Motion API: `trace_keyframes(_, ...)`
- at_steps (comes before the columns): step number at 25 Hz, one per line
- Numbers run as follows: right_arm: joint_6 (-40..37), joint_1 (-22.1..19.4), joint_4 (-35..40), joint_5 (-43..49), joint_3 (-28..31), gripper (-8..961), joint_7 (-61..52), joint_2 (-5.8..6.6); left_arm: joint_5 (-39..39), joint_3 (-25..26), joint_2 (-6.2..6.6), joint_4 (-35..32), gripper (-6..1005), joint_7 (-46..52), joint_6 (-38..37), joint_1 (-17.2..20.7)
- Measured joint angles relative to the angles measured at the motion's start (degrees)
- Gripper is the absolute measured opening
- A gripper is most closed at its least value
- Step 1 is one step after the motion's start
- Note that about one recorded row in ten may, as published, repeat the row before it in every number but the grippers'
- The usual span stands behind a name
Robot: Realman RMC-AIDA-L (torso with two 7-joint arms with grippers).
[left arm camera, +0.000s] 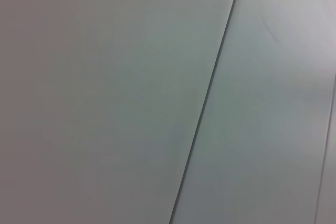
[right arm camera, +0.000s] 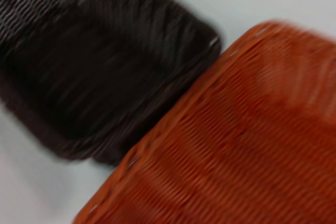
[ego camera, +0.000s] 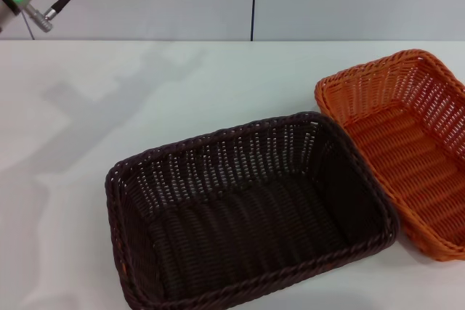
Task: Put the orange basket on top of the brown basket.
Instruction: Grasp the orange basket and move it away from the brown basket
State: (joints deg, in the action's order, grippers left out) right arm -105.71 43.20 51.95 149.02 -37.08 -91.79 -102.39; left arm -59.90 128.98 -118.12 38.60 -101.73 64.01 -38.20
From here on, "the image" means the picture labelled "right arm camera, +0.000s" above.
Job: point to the dark brown woven basket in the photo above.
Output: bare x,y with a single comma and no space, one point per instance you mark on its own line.
86,77

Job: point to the orange woven basket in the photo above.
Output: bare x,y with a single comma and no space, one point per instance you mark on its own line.
236,142

